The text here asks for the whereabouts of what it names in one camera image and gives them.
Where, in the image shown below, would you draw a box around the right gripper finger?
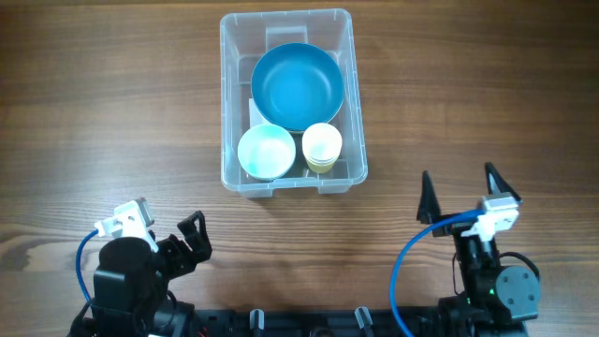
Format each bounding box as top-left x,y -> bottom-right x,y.
416,170 -> 442,224
485,162 -> 522,204

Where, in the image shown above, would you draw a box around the light blue plastic bowl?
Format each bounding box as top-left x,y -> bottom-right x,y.
237,125 -> 296,181

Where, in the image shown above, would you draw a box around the yellow plastic cup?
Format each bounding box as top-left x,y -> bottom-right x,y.
306,160 -> 335,174

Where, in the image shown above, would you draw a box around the cream plastic cup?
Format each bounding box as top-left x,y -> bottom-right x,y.
302,123 -> 343,164

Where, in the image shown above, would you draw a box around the dark blue deep plate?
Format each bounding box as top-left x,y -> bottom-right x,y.
251,42 -> 344,133

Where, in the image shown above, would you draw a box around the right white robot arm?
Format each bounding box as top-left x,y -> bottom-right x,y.
410,162 -> 541,336

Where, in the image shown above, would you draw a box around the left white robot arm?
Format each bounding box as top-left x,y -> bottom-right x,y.
67,211 -> 212,337

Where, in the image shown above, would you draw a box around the clear plastic storage container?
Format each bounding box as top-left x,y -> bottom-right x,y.
219,8 -> 368,198

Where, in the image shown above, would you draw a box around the white label sticker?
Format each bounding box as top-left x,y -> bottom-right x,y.
248,98 -> 265,127

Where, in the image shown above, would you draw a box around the right blue cable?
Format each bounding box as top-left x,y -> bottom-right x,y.
388,209 -> 488,337

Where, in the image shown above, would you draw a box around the blue cable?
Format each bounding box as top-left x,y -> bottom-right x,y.
75,228 -> 100,305
388,209 -> 488,337

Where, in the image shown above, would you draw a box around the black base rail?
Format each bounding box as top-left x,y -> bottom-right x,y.
186,306 -> 469,337

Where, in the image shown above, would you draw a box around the left blue cable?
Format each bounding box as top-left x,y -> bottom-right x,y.
75,228 -> 100,305

